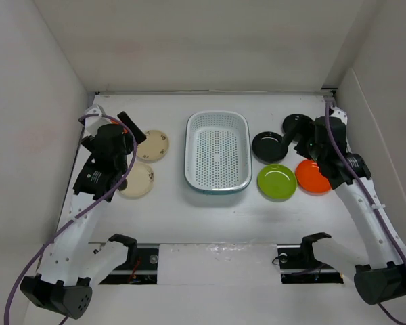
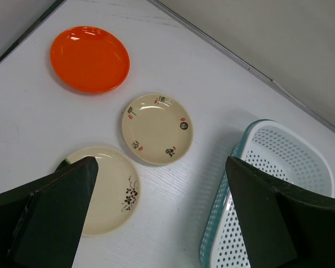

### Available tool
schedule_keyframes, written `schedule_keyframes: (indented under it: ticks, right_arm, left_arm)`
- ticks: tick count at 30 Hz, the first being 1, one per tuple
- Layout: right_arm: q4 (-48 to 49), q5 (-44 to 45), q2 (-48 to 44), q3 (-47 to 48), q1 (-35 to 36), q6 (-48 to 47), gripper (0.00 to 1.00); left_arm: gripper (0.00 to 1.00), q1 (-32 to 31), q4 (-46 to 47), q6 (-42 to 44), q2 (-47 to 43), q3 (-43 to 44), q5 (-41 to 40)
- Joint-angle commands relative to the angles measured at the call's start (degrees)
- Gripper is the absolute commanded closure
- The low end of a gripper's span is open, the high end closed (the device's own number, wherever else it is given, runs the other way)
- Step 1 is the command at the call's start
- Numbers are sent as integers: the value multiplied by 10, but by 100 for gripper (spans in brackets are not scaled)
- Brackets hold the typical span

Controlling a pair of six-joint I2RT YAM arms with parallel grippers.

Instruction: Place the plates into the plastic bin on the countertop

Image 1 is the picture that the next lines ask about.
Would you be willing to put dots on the white perforated plastic bin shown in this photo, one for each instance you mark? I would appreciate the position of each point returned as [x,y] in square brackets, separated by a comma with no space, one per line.
[218,156]

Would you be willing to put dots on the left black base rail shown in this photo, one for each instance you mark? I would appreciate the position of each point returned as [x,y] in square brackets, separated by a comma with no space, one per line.
[143,271]

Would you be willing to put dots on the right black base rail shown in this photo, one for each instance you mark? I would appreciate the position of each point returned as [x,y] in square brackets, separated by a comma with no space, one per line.
[295,269]

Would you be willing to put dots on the black plate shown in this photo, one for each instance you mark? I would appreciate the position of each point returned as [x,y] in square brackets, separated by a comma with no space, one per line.
[268,147]

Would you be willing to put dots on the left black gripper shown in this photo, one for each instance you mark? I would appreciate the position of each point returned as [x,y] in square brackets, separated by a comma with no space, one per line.
[139,137]

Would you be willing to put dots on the orange plate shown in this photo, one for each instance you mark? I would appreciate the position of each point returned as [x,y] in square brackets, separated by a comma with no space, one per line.
[310,179]

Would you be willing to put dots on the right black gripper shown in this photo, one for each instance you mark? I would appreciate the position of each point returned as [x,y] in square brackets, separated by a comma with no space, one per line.
[303,125]

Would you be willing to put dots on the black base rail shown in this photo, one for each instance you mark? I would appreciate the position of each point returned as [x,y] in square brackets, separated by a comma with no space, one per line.
[143,271]
[295,269]

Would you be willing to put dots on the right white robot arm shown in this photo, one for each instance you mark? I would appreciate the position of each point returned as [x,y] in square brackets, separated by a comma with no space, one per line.
[381,276]

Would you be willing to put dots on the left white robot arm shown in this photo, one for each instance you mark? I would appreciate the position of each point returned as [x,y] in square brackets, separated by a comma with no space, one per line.
[64,282]

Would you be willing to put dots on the green plate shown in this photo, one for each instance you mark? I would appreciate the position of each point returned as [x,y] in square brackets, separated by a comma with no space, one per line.
[277,182]

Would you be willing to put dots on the beige plate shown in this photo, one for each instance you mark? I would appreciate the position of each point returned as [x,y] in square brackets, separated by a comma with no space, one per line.
[140,181]
[154,147]

